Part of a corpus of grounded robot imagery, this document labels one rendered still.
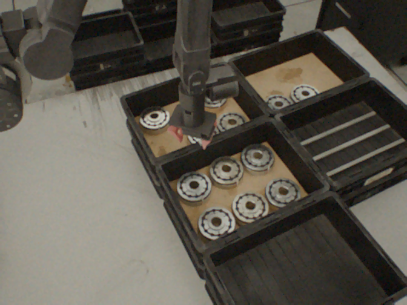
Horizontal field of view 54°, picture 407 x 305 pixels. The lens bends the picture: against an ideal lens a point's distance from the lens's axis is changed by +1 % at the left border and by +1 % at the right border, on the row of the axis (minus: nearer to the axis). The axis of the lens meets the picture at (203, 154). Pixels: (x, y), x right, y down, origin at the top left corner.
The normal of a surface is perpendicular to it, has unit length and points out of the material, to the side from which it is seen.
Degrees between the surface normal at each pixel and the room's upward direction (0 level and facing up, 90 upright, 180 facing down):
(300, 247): 0
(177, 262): 0
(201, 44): 77
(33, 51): 89
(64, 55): 89
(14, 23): 1
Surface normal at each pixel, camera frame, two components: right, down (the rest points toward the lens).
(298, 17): 0.00, -0.60
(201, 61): 0.39, 0.73
